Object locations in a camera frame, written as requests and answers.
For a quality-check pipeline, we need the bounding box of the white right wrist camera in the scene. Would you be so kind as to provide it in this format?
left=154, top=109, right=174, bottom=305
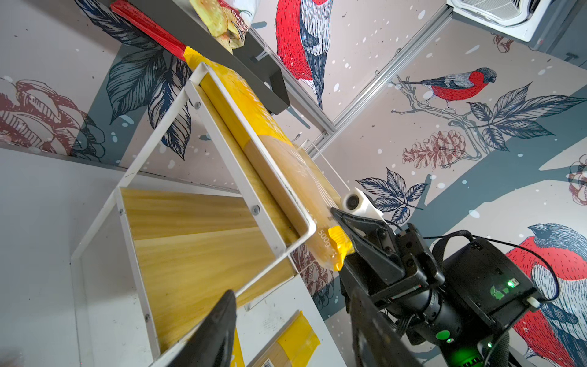
left=341, top=188, right=384, bottom=221

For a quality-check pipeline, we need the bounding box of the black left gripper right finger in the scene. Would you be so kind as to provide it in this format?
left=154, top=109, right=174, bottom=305
left=341, top=268, right=420, bottom=366

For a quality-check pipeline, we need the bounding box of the yellow spaghetti bag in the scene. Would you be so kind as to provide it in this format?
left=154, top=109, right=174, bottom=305
left=229, top=330, right=246, bottom=367
left=183, top=47, right=354, bottom=272
left=249, top=310, right=321, bottom=367

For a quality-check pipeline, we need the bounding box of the black hanging wire basket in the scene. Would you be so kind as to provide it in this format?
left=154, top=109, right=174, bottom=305
left=104, top=1, right=290, bottom=115

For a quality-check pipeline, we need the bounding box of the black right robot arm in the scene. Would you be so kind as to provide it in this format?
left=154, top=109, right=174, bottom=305
left=331, top=209, right=549, bottom=366

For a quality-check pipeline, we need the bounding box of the white frame wooden shelf rack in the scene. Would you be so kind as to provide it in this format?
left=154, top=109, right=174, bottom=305
left=70, top=64, right=316, bottom=366

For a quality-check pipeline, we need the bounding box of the Chuba cassava chips bag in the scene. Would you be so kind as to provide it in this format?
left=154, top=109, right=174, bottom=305
left=190, top=0, right=260, bottom=54

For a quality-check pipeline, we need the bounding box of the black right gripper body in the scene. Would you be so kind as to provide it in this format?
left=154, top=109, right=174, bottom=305
left=331, top=208, right=445, bottom=317

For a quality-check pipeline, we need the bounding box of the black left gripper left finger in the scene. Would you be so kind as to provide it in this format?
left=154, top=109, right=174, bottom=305
left=169, top=290, right=236, bottom=367

